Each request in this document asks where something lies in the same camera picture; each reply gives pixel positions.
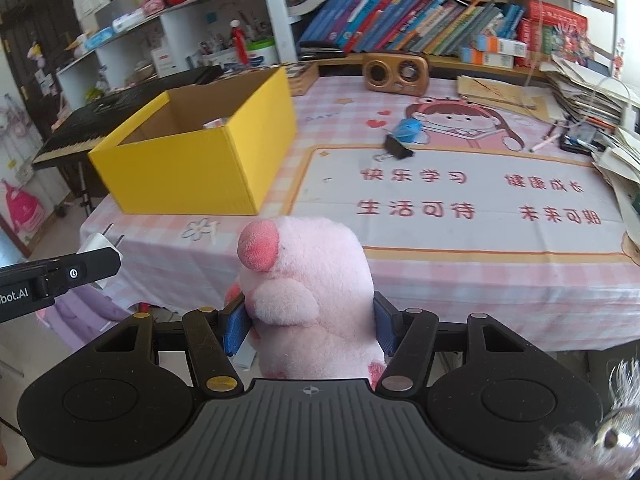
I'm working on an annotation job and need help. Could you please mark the white box red label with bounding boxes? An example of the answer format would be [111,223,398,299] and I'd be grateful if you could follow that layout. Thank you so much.
[150,47,176,78]

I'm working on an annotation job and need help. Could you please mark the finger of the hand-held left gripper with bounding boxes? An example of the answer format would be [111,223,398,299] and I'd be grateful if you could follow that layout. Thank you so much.
[35,248,124,295]

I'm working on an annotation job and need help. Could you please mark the keyboard stand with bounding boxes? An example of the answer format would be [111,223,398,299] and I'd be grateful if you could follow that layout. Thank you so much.
[55,160,96,218]

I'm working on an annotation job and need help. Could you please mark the white bookshelf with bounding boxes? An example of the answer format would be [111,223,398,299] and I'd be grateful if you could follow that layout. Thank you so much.
[55,0,616,106]

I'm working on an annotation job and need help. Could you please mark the black electronic keyboard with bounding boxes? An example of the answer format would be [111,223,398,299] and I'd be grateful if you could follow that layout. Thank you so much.
[31,64,225,171]

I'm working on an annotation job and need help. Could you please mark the fluffy keychain with bell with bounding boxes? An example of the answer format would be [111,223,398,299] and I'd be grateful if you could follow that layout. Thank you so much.
[530,357,640,480]

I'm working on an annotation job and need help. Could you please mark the yellow cardboard box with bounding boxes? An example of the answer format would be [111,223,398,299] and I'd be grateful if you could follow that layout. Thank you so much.
[87,66,299,217]

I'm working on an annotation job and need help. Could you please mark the blue tissue packet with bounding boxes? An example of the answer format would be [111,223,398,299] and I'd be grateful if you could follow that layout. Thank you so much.
[395,119,429,143]

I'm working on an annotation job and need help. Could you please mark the red slim bottle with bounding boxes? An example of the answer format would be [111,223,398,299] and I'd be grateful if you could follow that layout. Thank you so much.
[229,20,249,66]

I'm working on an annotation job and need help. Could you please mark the row of colourful books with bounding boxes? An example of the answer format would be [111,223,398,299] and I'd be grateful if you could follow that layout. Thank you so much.
[297,0,526,58]

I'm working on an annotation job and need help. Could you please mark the black handheld device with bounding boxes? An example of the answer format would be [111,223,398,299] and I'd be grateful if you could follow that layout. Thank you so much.
[559,122,598,155]

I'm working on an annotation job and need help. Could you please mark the checkered chess board box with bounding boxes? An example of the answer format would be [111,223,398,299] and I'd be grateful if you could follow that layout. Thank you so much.
[282,61,320,97]

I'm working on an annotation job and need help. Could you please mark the black binder clip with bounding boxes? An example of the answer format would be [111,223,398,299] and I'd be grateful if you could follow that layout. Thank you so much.
[382,134,415,161]

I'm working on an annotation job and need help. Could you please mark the white tissue pack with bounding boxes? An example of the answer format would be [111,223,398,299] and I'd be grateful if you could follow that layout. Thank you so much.
[111,8,148,33]

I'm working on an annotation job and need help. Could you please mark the red boxed book set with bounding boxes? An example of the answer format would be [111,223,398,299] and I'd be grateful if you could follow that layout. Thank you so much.
[515,0,596,68]

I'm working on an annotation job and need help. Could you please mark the loose white papers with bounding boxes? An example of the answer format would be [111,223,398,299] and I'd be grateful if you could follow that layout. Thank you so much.
[592,125,640,241]

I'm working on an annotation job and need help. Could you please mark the pink plush pig toy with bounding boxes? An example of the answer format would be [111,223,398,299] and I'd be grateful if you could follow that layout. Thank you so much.
[222,216,388,381]

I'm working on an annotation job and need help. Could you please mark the pink purple school bag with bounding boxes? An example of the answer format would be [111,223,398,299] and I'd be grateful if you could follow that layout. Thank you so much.
[37,287,132,352]

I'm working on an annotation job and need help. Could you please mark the orange and white box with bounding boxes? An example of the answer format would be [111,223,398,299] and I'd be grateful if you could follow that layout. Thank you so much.
[477,35,528,58]
[460,46,515,70]

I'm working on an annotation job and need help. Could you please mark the light blue wipes pack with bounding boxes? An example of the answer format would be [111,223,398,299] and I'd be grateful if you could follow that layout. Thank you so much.
[82,27,117,51]

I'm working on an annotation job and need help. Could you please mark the white jar green lid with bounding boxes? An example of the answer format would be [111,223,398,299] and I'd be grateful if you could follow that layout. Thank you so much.
[247,38,278,67]

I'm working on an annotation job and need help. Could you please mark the dark wooden door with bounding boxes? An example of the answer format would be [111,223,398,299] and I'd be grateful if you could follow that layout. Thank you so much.
[0,0,83,126]

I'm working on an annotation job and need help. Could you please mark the pen holder with pens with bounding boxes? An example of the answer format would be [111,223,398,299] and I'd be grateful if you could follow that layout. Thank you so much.
[200,40,236,68]

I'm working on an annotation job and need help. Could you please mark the white charger plug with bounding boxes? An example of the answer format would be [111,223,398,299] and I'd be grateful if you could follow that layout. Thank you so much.
[79,223,126,291]

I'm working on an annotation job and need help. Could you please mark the grey storage box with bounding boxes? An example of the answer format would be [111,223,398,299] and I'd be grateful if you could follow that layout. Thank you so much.
[95,0,137,26]

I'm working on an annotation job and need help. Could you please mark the black stapler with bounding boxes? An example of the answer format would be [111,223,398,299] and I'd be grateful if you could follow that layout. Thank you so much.
[298,41,346,61]

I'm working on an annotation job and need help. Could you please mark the white cable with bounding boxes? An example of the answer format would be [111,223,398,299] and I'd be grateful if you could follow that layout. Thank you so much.
[519,0,636,122]

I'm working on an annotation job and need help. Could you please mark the stack of papers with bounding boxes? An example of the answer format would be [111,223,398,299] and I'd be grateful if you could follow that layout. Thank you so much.
[545,55,636,123]

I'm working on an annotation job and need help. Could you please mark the brown retro radio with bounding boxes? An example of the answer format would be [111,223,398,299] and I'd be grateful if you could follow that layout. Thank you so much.
[362,52,431,93]

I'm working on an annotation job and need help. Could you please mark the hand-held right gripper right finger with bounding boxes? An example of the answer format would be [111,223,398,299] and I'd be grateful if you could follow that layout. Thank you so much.
[372,290,551,395]

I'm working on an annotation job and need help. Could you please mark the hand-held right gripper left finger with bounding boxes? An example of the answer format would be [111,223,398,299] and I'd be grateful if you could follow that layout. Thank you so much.
[92,290,247,395]

